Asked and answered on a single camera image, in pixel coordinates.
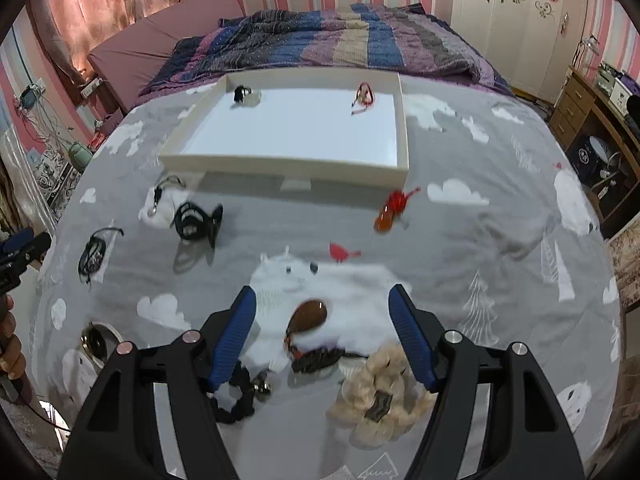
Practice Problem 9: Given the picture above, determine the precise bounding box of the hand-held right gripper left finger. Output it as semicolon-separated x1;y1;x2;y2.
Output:
57;285;258;480

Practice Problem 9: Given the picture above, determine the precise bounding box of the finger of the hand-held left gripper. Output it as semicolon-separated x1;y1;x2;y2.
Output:
0;227;53;293

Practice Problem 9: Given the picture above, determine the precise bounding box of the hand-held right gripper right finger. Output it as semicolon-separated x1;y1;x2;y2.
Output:
387;284;586;480

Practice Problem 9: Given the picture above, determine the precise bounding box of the cream fluffy scrunchie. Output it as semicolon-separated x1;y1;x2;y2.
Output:
326;342;441;450

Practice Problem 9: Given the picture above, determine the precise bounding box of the black scrunchie with bells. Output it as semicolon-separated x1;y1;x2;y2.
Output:
210;360;276;425

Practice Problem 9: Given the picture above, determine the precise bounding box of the black braided bracelet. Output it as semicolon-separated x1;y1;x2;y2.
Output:
77;227;124;286

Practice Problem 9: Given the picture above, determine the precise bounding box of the amber pendant black cord necklace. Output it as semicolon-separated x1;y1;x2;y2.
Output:
285;299;373;375

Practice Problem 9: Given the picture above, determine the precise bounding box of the gold watch white strap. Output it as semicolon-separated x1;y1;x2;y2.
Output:
79;322;123;363

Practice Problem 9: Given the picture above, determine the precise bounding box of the white shallow tray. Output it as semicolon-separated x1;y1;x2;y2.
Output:
157;71;411;187

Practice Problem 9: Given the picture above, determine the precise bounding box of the person's left hand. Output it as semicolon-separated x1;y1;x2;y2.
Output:
0;295;26;401

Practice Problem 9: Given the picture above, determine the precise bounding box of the floral printed box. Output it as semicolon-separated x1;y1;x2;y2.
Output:
27;150;83;206

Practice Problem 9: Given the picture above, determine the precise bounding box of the grey printed blanket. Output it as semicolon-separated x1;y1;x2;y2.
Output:
30;72;626;480

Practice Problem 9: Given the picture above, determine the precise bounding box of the green kettle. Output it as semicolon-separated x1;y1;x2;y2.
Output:
67;141;93;171

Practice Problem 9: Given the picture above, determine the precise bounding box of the purple mattress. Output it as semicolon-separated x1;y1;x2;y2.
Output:
87;0;248;113

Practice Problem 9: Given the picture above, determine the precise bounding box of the pink curtain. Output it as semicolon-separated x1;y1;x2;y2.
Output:
27;0;216;86

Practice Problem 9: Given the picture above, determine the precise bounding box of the dark bag with round logo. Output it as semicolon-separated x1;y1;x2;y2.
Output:
570;132;626;181

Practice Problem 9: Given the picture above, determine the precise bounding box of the wooden desk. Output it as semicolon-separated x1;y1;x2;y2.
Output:
547;65;640;238

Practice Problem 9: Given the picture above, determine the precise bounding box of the striped purple blue quilt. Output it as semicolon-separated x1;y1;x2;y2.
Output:
139;2;513;98

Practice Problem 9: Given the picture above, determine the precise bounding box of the white printer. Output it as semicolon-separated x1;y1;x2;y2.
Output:
597;62;640;111

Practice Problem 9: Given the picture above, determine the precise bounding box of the desk lamp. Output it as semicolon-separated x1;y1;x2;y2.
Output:
572;35;601;68

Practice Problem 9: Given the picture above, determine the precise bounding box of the white wardrobe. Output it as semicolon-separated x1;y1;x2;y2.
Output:
450;0;601;103

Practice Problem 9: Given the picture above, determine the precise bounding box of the wall power socket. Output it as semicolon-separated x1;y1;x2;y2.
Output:
17;77;48;111

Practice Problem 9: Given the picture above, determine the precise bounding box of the black cable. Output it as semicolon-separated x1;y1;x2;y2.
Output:
10;385;71;441

